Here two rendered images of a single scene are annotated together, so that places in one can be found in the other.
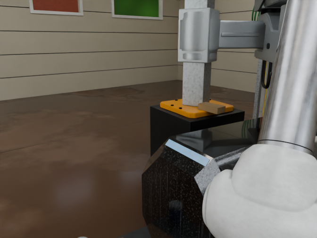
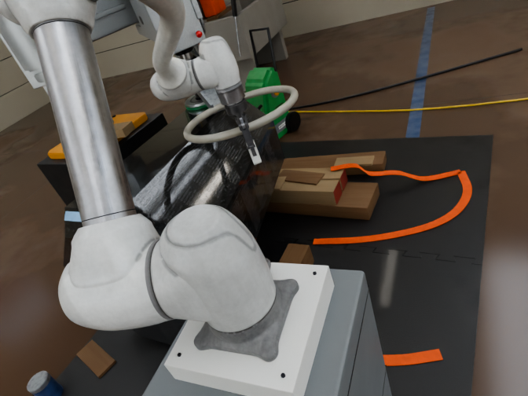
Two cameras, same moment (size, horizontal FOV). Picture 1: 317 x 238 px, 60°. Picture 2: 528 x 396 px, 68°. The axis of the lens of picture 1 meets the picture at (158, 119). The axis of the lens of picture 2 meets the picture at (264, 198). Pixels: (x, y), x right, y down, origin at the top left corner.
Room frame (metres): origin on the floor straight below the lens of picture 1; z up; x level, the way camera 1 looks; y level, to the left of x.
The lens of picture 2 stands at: (-0.23, -0.30, 1.48)
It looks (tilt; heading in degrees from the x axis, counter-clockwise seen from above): 33 degrees down; 340
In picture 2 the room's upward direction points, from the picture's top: 20 degrees counter-clockwise
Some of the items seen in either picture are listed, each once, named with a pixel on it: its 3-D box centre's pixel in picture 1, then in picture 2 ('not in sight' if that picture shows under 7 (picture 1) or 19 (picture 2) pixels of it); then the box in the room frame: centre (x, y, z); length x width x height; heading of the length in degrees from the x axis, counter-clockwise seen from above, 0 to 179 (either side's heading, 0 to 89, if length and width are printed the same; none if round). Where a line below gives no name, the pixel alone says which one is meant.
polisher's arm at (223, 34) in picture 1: (221, 34); (74, 24); (2.41, -0.53, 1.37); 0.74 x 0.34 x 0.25; 100
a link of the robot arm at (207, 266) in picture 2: not in sight; (213, 262); (0.34, -0.36, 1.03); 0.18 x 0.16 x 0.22; 57
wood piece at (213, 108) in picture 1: (211, 107); (115, 130); (2.14, -0.42, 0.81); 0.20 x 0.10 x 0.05; 40
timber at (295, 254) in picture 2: not in sight; (291, 273); (1.12, -0.78, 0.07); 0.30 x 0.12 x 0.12; 124
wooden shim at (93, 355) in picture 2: not in sight; (95, 357); (1.45, 0.25, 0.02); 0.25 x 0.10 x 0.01; 20
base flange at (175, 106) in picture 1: (196, 105); (98, 134); (2.38, -0.33, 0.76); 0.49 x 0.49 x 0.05; 32
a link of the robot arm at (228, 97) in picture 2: not in sight; (231, 93); (0.98, -0.75, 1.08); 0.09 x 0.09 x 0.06
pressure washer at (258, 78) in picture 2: not in sight; (262, 87); (2.70, -1.67, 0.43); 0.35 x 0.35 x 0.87; 17
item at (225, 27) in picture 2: not in sight; (248, 42); (4.42, -2.48, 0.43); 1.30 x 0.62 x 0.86; 128
